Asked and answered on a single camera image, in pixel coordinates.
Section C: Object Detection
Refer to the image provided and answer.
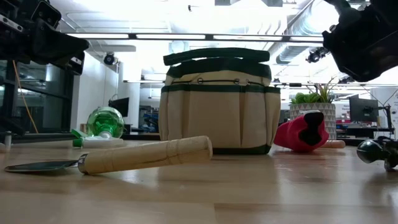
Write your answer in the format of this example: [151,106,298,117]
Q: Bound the succulent in white patterned pot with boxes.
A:
[289,77,337,141]

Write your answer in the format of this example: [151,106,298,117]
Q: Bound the black office desk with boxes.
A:
[335,126,396,139]

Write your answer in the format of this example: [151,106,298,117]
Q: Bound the beige green gardening bag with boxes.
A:
[158,47,282,156]

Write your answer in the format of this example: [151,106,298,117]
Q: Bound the small wooden-handled garden tool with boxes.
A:
[320,139,346,149]

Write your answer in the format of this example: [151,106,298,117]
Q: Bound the green-handled pruning shears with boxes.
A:
[356,136,398,172]

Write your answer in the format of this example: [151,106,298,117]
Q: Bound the wide silver trowel wooden handle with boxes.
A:
[4,135,214,175]

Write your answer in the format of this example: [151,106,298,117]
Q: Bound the black mounted camera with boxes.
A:
[103,52,116,66]
[306,46,330,64]

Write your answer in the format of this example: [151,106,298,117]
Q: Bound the black glass-front cabinet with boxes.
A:
[0,60,75,134]

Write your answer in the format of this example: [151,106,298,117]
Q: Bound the green spray bottle white head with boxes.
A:
[71,106,126,149]

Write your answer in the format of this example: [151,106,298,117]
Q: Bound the orange hanging cable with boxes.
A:
[12,60,40,134]

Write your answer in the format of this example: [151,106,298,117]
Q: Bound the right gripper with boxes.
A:
[322,0,398,83]

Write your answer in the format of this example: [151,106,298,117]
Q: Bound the black computer monitor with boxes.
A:
[108,97,130,118]

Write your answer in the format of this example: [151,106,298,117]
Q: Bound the red gardening glove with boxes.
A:
[273,110,330,153]

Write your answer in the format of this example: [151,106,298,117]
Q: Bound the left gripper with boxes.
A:
[0,0,90,76]

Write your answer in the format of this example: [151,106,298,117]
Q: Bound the black monitor on arm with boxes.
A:
[348,95,392,128]

